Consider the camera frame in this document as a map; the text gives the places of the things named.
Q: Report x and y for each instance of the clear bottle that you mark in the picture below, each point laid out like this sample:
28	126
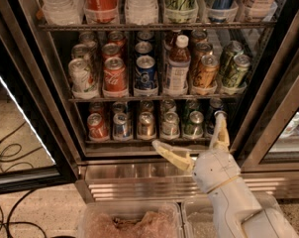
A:
141	12
63	12

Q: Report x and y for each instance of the front white soda can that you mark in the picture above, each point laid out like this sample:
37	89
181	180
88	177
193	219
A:
81	74

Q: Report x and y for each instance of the bottom white blue can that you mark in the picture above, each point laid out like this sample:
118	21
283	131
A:
121	128

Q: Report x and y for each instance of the top left clear bottle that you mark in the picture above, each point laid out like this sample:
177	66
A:
63	12

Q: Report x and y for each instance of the green can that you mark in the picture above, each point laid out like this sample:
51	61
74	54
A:
238	68
193	126
232	49

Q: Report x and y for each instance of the bottom gold can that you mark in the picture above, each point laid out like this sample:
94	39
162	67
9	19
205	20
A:
146	124

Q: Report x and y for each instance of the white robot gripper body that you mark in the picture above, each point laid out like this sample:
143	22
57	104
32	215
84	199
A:
215	169

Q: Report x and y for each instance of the top green bottle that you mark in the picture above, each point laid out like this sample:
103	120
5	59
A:
180	11

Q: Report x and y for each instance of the clear plastic bin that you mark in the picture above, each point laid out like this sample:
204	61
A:
131	219
197	214

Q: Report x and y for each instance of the stainless steel fridge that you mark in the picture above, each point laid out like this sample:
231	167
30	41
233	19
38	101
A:
263	138

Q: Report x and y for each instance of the gold can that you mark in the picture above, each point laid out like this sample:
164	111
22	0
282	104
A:
206	71
146	124
200	49

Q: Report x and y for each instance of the bottom green can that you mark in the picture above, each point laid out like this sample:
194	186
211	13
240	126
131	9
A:
193	126

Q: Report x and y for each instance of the red cola can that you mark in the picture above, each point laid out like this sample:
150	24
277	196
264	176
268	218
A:
111	50
115	77

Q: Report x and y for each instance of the left clear plastic bin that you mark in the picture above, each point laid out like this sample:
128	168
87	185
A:
131	219

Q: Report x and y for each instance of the blue label tea bottle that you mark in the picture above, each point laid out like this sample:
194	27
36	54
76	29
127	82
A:
178	62

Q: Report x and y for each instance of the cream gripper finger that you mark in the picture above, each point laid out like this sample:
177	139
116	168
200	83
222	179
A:
179	157
220	138

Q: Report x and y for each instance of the front gold can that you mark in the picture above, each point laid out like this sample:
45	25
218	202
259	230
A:
206	71

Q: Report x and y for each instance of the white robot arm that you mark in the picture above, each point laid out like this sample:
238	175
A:
236	211

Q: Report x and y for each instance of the right clear plastic bin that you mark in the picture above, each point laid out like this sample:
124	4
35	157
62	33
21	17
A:
197	214

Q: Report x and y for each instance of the front green can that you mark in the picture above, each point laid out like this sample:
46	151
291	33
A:
238	68

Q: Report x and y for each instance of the top red cola bottle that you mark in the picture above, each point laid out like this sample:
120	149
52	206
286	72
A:
101	11

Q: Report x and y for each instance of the front blue soda can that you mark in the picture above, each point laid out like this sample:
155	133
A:
145	73

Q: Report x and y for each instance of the top blue energy can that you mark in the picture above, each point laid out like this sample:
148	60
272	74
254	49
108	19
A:
221	10

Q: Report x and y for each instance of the bottom red can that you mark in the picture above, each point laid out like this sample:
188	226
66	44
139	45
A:
97	127

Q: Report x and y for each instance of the front red cola can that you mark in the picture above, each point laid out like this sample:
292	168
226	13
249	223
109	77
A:
115	77

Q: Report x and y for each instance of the open glass fridge door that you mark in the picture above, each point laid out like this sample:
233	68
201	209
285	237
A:
37	147

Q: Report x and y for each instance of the top middle clear bottle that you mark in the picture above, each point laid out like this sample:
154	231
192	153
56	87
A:
141	12

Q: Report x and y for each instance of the bottom silver can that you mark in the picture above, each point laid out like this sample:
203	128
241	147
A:
170	125

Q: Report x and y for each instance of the rear brown tea bottle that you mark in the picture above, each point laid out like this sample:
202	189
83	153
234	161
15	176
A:
170	39

